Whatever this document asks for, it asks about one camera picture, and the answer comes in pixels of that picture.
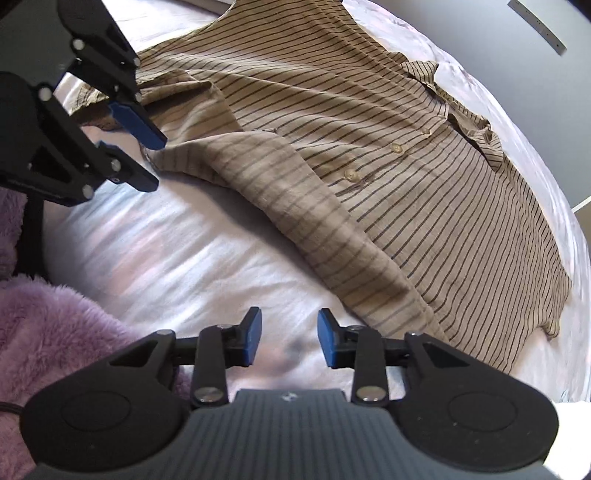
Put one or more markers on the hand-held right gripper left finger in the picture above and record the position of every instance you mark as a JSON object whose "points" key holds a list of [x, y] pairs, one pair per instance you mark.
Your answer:
{"points": [[253, 337]]}

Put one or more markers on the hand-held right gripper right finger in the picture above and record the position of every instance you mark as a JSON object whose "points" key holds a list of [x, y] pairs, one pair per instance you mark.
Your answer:
{"points": [[327, 339]]}

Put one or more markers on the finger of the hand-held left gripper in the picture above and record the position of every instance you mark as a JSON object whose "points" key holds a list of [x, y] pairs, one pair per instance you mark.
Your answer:
{"points": [[138, 177], [138, 122]]}

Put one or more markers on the beige striped shirt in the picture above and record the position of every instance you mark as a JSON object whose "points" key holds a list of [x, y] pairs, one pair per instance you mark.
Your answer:
{"points": [[369, 161]]}

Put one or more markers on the pink polka dot bedsheet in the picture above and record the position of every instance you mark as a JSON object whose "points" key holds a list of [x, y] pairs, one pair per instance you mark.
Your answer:
{"points": [[161, 258]]}

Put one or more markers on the purple fleece blanket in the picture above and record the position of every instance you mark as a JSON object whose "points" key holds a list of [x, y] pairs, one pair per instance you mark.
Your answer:
{"points": [[55, 323]]}

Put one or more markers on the grey wall strip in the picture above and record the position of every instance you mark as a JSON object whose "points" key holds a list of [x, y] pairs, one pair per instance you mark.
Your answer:
{"points": [[535, 25]]}

